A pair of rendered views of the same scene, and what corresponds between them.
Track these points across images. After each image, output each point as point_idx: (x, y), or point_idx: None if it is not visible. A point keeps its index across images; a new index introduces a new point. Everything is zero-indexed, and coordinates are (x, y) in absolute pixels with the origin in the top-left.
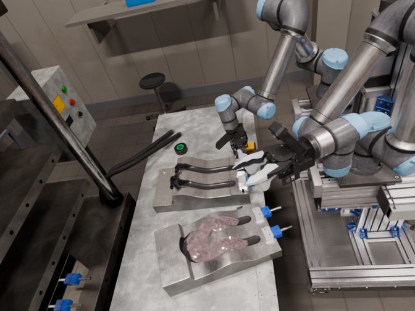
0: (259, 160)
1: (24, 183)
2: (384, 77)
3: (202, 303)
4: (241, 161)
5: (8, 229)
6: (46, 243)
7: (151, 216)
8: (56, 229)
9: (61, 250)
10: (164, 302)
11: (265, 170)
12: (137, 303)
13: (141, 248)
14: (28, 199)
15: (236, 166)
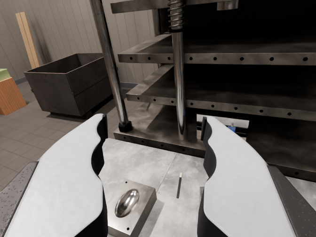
0: (200, 207)
1: (298, 50)
2: None
3: (182, 235)
4: (216, 124)
5: (243, 55)
6: (254, 100)
7: (313, 202)
8: (269, 103)
9: (248, 112)
10: (195, 198)
11: (65, 169)
12: (202, 177)
13: None
14: (278, 56)
15: (203, 120)
